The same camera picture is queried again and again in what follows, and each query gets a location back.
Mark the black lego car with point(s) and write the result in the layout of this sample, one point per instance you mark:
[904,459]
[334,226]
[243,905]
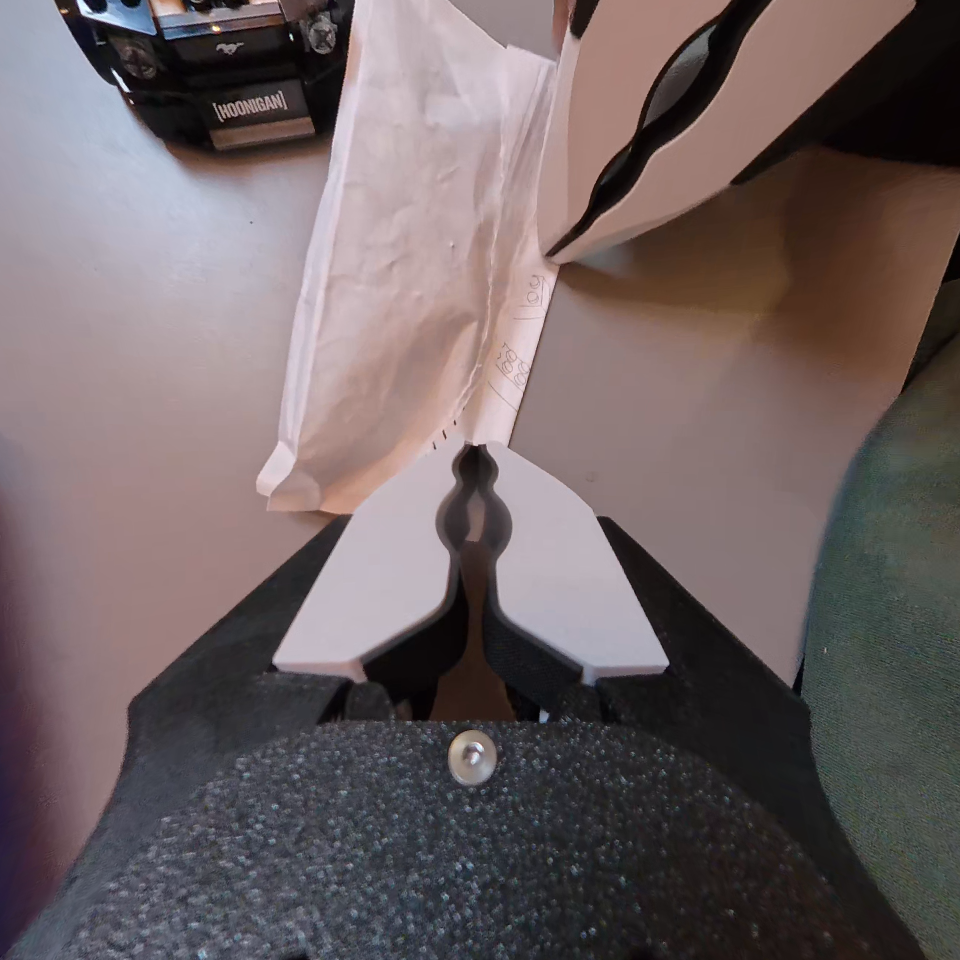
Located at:
[247,112]

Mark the white paper bag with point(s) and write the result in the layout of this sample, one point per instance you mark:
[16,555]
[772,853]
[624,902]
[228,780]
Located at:
[405,225]

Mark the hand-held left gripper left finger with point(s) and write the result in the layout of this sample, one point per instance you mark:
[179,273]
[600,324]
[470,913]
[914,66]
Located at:
[375,585]

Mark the person's green sweater torso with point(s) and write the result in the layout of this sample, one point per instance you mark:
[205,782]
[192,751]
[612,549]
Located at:
[892,600]

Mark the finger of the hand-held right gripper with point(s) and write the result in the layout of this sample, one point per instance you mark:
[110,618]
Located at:
[615,75]
[750,112]

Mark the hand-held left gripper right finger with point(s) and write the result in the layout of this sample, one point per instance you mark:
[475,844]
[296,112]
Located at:
[570,592]

